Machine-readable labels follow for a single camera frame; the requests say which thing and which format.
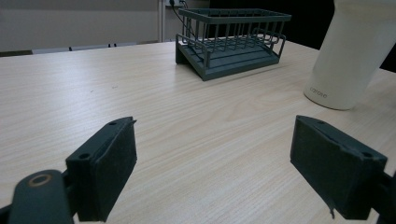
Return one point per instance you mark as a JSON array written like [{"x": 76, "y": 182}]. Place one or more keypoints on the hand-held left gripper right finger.
[{"x": 333, "y": 165}]

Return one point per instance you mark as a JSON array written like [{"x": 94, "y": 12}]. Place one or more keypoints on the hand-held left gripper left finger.
[{"x": 102, "y": 169}]

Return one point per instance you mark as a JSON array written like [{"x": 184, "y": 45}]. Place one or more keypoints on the white cup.
[{"x": 348, "y": 53}]

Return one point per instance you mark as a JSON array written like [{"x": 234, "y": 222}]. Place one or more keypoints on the white wall socket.
[{"x": 175, "y": 3}]

